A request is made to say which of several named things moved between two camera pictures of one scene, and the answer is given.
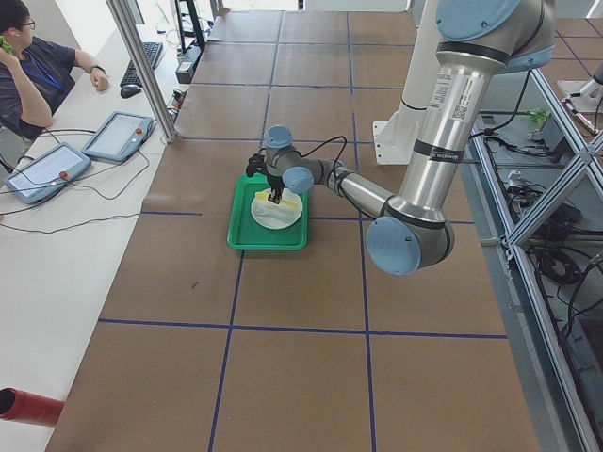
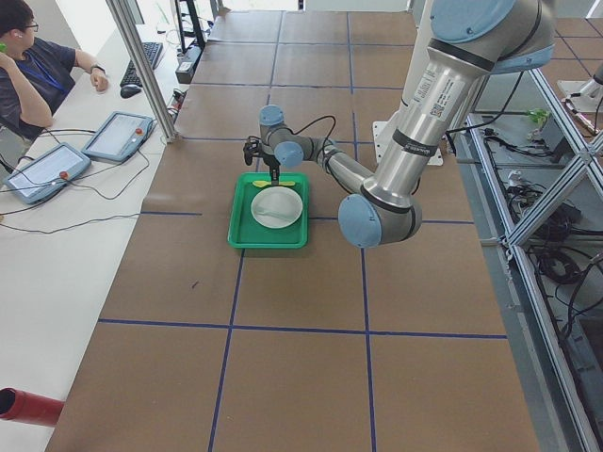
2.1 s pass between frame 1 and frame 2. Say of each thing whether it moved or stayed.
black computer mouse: stayed
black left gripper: moved
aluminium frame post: stayed
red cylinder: stayed
